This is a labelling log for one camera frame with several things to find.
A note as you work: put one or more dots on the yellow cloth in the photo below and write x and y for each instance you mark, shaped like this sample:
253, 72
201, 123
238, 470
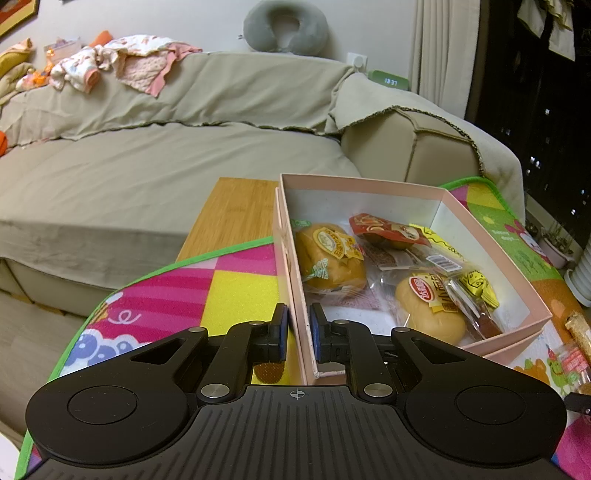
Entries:
14, 64

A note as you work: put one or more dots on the rice cracker roll packet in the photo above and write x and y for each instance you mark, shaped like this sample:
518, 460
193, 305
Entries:
579, 332

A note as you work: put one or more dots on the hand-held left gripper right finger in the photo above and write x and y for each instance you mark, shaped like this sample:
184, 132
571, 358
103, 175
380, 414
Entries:
316, 330

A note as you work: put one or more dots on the green digital clock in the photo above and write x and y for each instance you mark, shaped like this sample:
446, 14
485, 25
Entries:
390, 79

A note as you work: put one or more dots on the red label bun packet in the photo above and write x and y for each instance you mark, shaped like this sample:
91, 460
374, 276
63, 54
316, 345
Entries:
429, 309

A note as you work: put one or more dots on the grey neck pillow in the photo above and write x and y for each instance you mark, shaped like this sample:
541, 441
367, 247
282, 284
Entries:
286, 25

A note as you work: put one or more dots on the pink cardboard box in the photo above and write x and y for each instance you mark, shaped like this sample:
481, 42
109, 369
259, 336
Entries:
360, 194

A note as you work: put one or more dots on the red printed snack packet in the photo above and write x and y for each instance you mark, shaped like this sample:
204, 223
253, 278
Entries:
572, 362

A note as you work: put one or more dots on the white wall socket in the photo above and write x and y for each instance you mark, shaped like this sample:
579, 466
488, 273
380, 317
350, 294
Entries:
358, 62

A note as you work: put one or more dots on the beige sofa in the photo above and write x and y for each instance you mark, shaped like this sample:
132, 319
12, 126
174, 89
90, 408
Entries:
138, 184

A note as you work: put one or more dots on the potted plant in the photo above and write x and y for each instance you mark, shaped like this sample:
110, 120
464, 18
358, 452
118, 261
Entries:
556, 242

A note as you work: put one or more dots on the colourful cartoon play mat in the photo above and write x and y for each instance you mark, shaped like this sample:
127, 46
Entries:
184, 295

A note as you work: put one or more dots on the beige curtain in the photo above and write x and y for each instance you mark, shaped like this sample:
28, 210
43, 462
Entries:
445, 50

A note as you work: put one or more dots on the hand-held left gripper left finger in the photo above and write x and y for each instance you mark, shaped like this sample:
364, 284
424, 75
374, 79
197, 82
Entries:
282, 330

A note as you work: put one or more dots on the hanging clothes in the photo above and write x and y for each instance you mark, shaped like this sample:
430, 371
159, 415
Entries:
549, 23

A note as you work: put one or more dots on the beige sofa throw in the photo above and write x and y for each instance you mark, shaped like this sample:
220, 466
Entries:
231, 87
461, 124

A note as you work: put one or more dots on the orange toy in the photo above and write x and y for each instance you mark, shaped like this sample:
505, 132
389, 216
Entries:
2, 143

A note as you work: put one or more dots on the framed wall picture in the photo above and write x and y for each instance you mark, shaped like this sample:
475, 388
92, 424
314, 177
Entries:
14, 14

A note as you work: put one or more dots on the pile of baby clothes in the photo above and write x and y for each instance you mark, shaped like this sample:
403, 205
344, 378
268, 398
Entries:
120, 60

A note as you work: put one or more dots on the small yellow snack packet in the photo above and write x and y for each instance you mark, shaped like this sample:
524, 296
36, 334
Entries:
480, 286

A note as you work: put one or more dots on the white ribbed appliance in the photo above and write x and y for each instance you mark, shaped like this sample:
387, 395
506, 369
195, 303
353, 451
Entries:
582, 272

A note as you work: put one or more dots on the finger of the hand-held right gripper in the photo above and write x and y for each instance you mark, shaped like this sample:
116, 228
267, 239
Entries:
579, 404

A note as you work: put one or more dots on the yellow label bun packet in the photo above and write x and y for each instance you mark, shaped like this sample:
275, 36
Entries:
330, 265

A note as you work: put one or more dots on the clear snack bar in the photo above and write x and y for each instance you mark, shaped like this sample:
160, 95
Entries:
482, 321

